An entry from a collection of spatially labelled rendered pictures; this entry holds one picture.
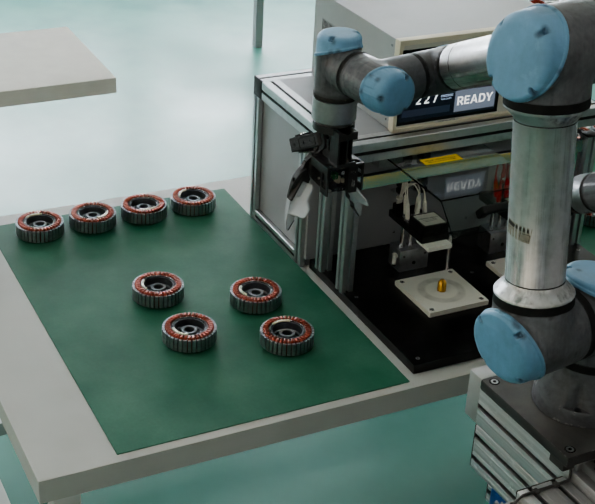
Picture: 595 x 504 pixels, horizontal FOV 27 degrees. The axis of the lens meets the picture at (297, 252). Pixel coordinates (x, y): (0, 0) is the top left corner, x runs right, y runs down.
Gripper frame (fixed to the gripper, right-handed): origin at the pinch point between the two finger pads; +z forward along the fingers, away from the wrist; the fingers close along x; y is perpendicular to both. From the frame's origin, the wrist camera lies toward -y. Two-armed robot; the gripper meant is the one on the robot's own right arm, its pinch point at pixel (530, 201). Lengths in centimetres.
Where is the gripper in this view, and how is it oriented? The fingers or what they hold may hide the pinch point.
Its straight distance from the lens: 259.6
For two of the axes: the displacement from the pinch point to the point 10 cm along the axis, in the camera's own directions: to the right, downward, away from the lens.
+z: -4.0, 0.5, 9.2
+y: -9.0, 1.7, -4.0
